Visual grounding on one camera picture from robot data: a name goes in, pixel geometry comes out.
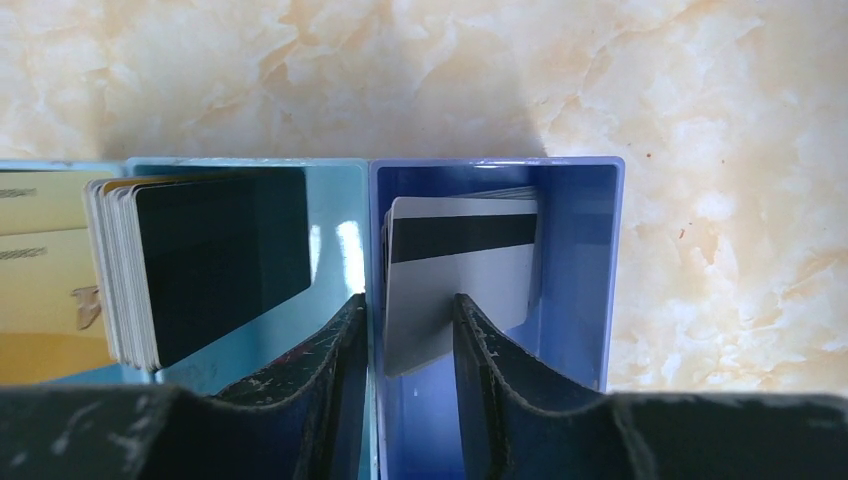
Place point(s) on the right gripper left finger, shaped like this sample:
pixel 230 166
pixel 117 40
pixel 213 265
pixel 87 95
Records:
pixel 301 416

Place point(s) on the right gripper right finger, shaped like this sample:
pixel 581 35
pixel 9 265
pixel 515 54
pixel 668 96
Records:
pixel 519 418

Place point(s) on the silver credit card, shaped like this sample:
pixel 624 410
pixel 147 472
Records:
pixel 480 244

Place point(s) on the black credit card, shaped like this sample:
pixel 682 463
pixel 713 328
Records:
pixel 184 259

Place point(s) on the gold credit card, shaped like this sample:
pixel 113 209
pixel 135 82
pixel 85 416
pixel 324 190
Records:
pixel 46 278

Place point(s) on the purple drawer right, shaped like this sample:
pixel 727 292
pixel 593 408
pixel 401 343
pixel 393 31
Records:
pixel 417 420

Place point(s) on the light blue drawer middle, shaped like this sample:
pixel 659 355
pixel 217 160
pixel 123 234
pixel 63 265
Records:
pixel 179 429

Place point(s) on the light blue drawer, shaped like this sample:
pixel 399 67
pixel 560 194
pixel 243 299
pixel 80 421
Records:
pixel 179 429
pixel 60 278

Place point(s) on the light blue drawer left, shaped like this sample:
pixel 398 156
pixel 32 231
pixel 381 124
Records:
pixel 60 278

